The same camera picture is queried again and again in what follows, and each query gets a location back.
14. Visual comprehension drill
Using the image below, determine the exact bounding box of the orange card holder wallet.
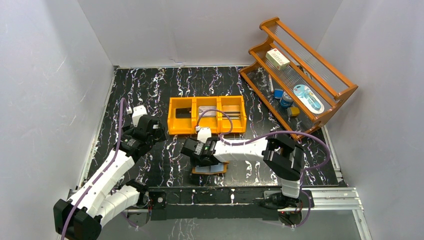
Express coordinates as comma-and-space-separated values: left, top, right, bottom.
191, 162, 229, 175

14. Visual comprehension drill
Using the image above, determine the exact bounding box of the silver card stack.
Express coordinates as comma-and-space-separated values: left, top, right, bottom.
198, 105, 217, 118

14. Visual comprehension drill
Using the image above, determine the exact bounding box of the orange three-compartment bin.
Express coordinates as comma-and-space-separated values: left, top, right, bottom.
167, 95, 247, 135

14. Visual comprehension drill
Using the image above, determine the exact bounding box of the orange card stack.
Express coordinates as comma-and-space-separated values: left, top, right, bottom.
221, 105, 241, 119

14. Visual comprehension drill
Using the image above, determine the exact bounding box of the blue packaged cutter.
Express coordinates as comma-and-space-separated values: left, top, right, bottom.
293, 84, 325, 115

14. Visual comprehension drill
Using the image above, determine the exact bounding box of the orange wooden shelf rack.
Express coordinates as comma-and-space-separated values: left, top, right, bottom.
239, 17, 358, 134

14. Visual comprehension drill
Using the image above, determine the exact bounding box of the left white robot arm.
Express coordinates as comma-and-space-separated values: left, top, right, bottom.
53, 114, 166, 240

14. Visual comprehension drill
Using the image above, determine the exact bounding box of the black card in bin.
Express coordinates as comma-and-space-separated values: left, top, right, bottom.
175, 107, 192, 119

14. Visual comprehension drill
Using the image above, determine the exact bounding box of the blue eraser block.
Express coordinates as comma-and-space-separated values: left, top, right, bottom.
273, 88, 284, 100

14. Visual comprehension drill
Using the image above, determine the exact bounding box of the yellow grey sharpener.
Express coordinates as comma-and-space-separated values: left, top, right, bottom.
287, 106, 300, 118

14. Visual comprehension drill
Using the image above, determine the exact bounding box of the white pen marker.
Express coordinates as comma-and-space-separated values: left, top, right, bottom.
268, 74, 274, 93

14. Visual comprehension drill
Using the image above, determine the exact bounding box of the white red box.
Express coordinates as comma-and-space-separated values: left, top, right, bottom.
265, 48, 291, 70

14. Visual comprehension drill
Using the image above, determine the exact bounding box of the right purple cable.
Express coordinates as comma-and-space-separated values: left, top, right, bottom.
196, 108, 331, 229

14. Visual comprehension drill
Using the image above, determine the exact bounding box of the purple cable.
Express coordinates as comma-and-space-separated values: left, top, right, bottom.
196, 108, 331, 229
59, 96, 133, 240

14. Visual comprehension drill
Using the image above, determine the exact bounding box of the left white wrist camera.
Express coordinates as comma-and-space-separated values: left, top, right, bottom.
127, 105, 147, 127

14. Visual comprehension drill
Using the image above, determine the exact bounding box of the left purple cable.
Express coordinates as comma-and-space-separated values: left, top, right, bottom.
59, 96, 133, 240

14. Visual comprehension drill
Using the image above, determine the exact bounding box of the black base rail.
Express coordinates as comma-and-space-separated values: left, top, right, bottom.
119, 185, 314, 222

